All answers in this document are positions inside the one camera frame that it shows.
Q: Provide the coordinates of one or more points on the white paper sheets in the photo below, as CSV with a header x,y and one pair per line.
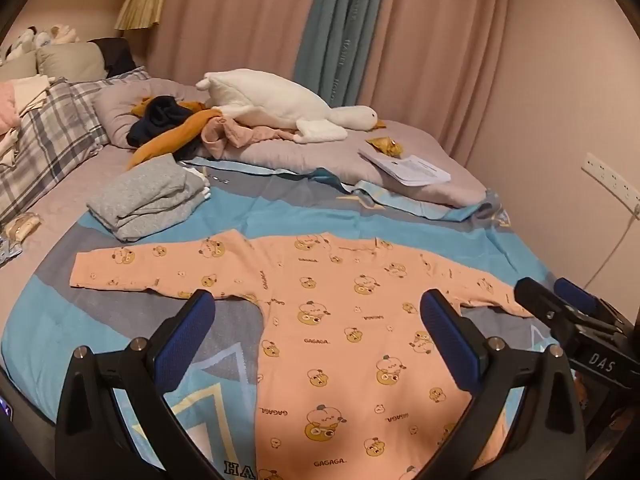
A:
x,y
415,170

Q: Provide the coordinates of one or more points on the white goose plush toy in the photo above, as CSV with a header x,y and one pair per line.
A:
x,y
280,100

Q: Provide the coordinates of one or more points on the pink fluffy cloth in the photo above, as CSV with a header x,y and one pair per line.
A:
x,y
7,105

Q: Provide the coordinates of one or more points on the pink printed baby romper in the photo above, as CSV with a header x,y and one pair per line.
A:
x,y
340,320

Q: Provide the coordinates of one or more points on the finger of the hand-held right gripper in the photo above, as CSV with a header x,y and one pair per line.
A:
x,y
542,310
575,292

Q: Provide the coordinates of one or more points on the pleated yellow lamp shade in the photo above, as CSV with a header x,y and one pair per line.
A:
x,y
142,2

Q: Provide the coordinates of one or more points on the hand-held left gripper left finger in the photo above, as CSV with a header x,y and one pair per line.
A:
x,y
187,330

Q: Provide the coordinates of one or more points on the blue grey patterned blanket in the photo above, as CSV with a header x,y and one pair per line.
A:
x,y
300,210

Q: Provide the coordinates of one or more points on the pink curtain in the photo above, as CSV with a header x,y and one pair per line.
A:
x,y
240,20

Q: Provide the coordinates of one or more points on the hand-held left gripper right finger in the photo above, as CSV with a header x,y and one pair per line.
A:
x,y
450,340

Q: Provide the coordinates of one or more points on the mauve duvet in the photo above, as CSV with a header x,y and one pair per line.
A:
x,y
310,160

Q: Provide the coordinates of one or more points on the plaid pillow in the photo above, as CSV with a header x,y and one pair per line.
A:
x,y
50,130

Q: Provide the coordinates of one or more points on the mauve bed sheet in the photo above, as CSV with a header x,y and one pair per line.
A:
x,y
65,200

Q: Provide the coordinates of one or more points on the dark cushion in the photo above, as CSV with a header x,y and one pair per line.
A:
x,y
117,55

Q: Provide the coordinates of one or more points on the pile of stuffed toys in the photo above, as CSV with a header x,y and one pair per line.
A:
x,y
30,37

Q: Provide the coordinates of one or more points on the beige cushion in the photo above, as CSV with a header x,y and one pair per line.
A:
x,y
70,60

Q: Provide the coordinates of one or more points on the teal curtain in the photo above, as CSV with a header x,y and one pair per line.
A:
x,y
340,35

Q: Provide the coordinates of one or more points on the dusty pink cloth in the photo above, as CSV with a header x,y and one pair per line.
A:
x,y
235,132

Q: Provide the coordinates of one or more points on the gold snack packet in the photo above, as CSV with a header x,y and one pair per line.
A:
x,y
387,146

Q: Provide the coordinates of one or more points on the white wall power strip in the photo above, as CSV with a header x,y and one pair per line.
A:
x,y
607,175

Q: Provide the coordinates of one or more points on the small clear packet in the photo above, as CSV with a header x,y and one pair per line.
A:
x,y
22,227

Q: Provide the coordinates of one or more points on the mustard yellow cloth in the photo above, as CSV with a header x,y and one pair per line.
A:
x,y
175,132

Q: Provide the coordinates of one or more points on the folded grey clothes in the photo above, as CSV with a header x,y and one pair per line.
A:
x,y
145,195

